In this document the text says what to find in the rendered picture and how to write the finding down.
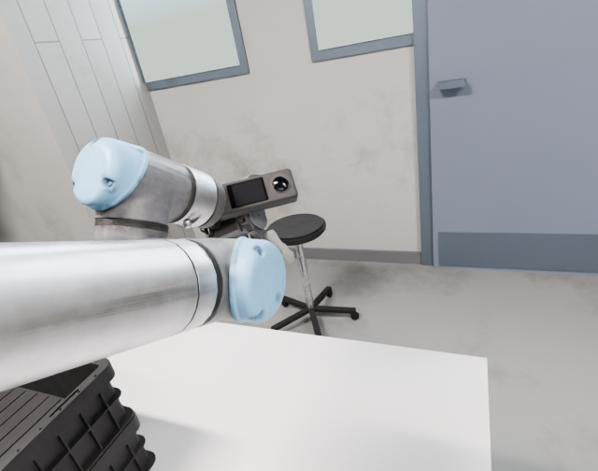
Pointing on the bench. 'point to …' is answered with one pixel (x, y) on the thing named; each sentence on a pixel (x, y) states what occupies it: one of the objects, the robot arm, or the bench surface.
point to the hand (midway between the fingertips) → (287, 220)
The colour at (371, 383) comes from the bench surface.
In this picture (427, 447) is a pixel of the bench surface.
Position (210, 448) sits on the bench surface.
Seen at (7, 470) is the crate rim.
